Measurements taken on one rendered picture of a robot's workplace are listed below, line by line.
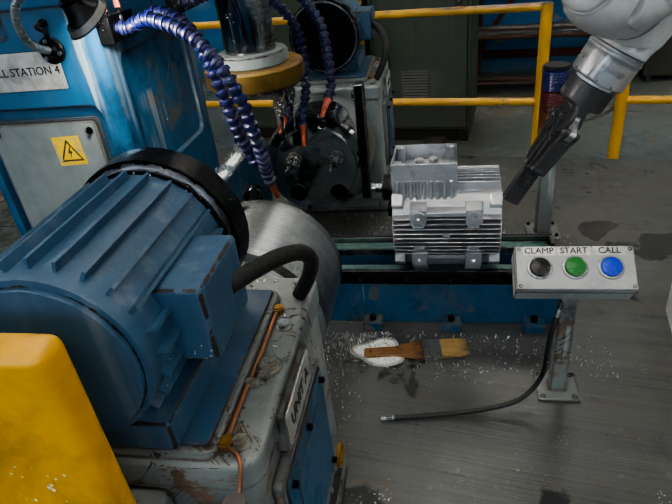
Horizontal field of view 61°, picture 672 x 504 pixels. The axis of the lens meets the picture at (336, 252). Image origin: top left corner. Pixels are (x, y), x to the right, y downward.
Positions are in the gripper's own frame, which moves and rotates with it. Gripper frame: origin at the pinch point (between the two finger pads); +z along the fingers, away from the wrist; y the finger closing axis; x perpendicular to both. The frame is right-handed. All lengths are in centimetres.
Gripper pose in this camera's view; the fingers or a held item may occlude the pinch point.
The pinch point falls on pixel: (520, 184)
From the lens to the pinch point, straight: 107.3
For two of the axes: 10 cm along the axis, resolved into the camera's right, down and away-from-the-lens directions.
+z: -4.0, 7.4, 5.4
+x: 9.0, 4.2, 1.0
